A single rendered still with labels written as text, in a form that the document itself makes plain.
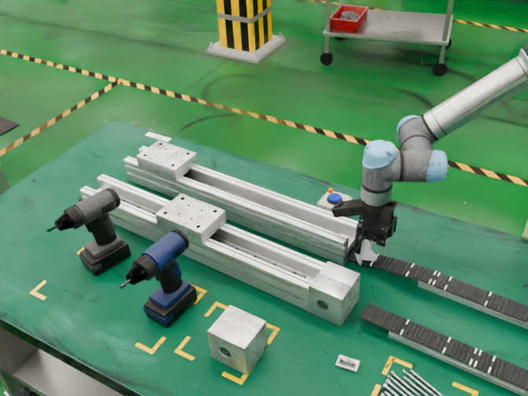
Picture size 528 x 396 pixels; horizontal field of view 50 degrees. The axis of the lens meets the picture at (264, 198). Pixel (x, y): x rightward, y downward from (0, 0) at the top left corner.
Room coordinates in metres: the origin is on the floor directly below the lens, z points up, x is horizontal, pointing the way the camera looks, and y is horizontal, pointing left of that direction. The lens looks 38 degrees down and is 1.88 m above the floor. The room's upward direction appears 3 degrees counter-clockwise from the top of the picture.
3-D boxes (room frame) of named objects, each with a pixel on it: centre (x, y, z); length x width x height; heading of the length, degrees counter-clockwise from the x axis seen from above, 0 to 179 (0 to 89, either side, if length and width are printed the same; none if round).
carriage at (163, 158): (1.52, 0.30, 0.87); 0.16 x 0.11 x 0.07; 55
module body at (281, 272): (1.22, 0.20, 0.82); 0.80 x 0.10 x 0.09; 55
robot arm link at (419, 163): (1.13, -0.38, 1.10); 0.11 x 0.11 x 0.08; 85
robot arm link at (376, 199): (1.12, -0.28, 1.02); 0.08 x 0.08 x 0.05
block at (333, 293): (0.98, -0.17, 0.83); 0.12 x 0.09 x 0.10; 145
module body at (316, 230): (1.38, 0.10, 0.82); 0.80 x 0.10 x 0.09; 55
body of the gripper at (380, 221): (1.11, -0.28, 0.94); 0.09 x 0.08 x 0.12; 55
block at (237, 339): (0.85, 0.07, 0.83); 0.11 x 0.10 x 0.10; 146
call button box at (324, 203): (1.32, -0.20, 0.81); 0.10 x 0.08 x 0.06; 145
